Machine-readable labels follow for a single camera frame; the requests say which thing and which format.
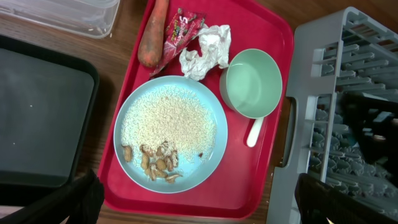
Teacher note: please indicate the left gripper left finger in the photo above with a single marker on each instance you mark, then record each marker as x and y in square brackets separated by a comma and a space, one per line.
[77, 202]

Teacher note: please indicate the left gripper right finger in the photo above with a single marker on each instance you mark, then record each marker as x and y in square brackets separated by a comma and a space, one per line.
[319, 203]

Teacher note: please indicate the white plastic spoon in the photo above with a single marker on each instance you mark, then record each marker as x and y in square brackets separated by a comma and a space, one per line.
[254, 132]

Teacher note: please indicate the light blue plate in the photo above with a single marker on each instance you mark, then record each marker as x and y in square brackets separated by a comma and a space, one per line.
[193, 173]

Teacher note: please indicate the food scraps and rice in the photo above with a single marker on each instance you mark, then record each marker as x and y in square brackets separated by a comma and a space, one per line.
[164, 127]

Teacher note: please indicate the mint green bowl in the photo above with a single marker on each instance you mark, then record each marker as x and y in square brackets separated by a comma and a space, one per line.
[252, 84]

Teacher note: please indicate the orange carrot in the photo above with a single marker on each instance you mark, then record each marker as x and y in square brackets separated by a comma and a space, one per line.
[151, 45]

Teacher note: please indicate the white tissue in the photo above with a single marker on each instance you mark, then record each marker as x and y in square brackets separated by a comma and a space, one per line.
[214, 42]

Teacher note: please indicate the red snack wrapper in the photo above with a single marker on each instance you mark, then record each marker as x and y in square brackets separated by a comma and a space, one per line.
[182, 29]

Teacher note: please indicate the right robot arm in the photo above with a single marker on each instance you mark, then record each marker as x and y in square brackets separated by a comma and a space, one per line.
[373, 122]

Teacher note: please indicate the grey dishwasher rack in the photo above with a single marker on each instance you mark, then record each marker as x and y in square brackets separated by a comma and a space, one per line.
[345, 52]

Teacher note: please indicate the red serving tray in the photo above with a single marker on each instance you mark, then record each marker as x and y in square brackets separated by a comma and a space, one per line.
[235, 188]

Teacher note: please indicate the black plastic tray bin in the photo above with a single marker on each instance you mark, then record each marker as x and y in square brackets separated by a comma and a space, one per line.
[46, 102]

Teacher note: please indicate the clear plastic bin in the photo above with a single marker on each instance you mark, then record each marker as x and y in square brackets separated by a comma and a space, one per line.
[90, 18]

